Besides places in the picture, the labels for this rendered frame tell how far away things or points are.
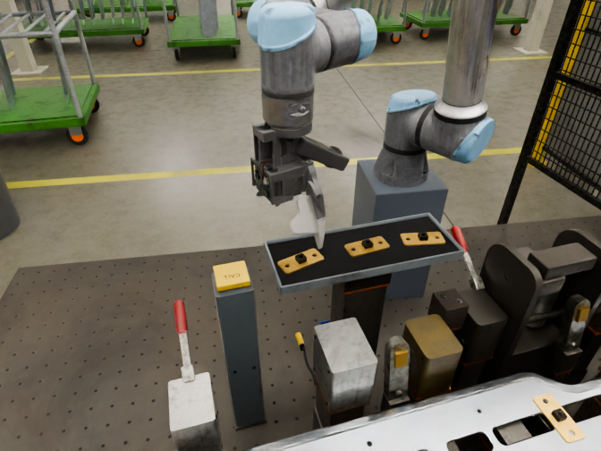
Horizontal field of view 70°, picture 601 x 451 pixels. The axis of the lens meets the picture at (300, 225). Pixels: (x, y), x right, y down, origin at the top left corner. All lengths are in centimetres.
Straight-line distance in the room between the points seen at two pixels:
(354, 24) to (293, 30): 12
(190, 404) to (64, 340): 75
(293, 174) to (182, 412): 41
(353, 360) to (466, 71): 63
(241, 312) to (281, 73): 44
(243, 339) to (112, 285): 77
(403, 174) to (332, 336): 56
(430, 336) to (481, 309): 13
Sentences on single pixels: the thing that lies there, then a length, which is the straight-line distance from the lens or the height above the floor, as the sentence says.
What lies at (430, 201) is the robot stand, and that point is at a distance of 121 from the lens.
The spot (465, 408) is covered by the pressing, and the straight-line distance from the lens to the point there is 86.
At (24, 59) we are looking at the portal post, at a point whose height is 17.
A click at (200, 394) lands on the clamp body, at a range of 77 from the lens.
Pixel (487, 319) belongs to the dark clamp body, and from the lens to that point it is 89.
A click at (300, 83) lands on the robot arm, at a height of 151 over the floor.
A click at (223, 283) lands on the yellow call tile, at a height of 116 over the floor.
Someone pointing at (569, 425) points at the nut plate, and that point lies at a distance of 91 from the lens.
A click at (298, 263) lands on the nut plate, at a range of 81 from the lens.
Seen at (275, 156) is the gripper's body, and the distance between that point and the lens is 65.
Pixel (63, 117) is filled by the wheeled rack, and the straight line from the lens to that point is 433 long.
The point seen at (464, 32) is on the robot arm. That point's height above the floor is 150.
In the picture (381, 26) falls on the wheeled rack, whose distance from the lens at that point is 754.
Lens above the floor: 169
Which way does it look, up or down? 36 degrees down
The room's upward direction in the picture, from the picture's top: straight up
